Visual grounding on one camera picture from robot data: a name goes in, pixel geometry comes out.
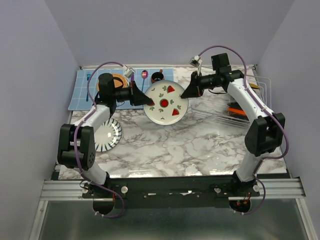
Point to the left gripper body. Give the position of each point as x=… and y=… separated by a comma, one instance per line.
x=122, y=94

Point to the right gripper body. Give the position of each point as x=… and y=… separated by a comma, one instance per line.
x=204, y=82

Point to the watermelon pattern plate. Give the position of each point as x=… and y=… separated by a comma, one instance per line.
x=167, y=106

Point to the blue striped white plate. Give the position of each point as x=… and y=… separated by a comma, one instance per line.
x=108, y=135

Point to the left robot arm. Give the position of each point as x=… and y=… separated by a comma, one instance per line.
x=76, y=145

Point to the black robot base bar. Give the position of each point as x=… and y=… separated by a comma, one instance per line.
x=172, y=192

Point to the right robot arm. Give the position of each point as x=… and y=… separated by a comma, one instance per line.
x=265, y=133

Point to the woven orange trivet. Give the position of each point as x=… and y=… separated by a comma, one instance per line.
x=119, y=81

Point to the iridescent spoon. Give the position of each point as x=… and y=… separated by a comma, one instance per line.
x=144, y=75

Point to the brown ceramic mug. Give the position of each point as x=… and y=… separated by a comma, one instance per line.
x=157, y=76

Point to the orange plate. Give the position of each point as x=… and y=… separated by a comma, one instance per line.
x=237, y=111

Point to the blue fork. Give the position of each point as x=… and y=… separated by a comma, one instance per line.
x=88, y=75

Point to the blue grid placemat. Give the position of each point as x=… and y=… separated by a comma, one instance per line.
x=78, y=99

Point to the yellow plate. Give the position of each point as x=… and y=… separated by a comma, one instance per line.
x=253, y=86

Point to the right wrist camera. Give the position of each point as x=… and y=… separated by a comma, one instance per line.
x=197, y=63

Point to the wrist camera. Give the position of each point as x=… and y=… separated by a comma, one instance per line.
x=128, y=72
x=197, y=63

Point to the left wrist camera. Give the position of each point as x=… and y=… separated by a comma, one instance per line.
x=128, y=72

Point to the white wire dish rack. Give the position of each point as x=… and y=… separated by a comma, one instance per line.
x=213, y=104

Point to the aluminium frame rail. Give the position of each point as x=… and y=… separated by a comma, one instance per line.
x=70, y=190

